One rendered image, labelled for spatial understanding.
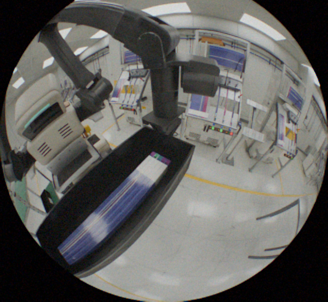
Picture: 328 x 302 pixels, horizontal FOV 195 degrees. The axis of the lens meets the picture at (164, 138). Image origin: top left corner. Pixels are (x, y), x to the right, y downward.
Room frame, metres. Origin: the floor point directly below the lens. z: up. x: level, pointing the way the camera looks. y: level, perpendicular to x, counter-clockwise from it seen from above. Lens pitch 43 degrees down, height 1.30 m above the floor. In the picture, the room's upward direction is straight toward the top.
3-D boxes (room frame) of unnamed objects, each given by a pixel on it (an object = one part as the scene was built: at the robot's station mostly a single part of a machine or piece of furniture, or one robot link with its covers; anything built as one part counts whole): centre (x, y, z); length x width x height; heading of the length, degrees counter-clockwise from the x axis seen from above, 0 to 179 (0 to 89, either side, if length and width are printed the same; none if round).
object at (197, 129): (1.50, -0.84, 0.31); 0.70 x 0.65 x 0.62; 66
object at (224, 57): (1.36, -0.85, 1.52); 0.51 x 0.13 x 0.27; 66
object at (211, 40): (1.68, -0.87, 1.82); 0.68 x 0.30 x 0.20; 66
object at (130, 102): (1.91, 0.55, 0.66); 1.01 x 0.73 x 1.31; 156
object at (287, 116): (0.75, -2.11, 0.65); 1.01 x 0.73 x 1.29; 156
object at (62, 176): (0.13, 0.39, 0.99); 0.28 x 0.16 x 0.22; 146
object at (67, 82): (3.94, 4.80, 0.95); 1.37 x 0.82 x 1.90; 156
